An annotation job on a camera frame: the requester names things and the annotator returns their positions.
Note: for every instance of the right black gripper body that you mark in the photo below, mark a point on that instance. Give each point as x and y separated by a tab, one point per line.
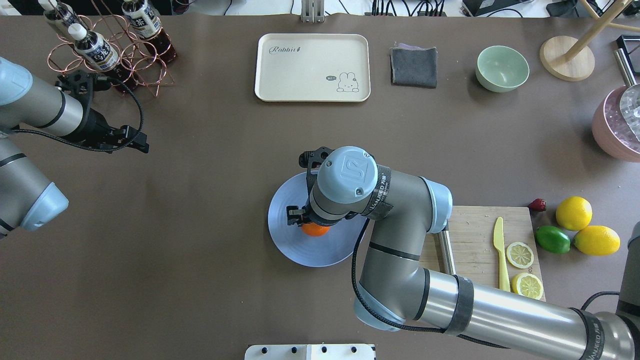
296	213

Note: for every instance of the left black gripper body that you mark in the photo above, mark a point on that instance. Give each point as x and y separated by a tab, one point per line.
96	123

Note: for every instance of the orange fruit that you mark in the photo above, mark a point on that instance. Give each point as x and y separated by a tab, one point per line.
314	230

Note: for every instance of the blue plate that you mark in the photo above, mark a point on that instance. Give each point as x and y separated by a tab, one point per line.
308	250

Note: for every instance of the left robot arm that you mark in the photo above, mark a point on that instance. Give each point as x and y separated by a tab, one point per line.
62	112

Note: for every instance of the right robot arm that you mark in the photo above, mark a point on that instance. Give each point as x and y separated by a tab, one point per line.
394	288

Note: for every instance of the tea bottle front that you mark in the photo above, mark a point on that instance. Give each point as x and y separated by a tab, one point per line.
100	55

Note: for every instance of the tea bottle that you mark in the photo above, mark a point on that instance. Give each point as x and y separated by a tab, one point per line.
145	22
100	55
60	16

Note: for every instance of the tea bottle left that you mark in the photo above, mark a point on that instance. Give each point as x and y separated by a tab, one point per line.
60	16

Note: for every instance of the tea bottle right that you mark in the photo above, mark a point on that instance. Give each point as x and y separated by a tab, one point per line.
145	22

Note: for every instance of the cream rabbit tray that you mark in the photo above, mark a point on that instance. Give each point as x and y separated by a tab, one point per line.
312	67

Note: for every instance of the steel muddler black tip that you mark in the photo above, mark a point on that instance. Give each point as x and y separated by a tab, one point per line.
446	252

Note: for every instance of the grey folded cloth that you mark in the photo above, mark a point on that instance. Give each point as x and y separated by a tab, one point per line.
414	66

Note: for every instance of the yellow plastic knife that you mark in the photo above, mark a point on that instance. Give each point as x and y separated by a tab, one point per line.
499	246

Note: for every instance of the lemon slice upper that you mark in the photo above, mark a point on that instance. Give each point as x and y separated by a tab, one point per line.
520	255

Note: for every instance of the lemon half lower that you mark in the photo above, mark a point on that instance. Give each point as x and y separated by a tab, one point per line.
528	285

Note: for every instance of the red strawberry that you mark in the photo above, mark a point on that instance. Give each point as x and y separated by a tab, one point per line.
538	205

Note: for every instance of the green bowl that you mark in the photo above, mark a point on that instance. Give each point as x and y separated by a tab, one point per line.
501	69

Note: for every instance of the green lime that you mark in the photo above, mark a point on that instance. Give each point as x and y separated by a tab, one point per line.
552	239

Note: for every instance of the yellow lemon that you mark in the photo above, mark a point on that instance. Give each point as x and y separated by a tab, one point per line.
597	240
574	213

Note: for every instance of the pink bowl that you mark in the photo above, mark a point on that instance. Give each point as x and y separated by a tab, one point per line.
611	131

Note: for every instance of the metal ice scoop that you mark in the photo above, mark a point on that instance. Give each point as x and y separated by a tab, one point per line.
629	104

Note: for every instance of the copper wire bottle rack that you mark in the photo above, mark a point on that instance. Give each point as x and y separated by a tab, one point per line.
150	72

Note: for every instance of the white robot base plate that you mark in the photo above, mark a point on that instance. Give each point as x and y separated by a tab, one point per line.
322	351

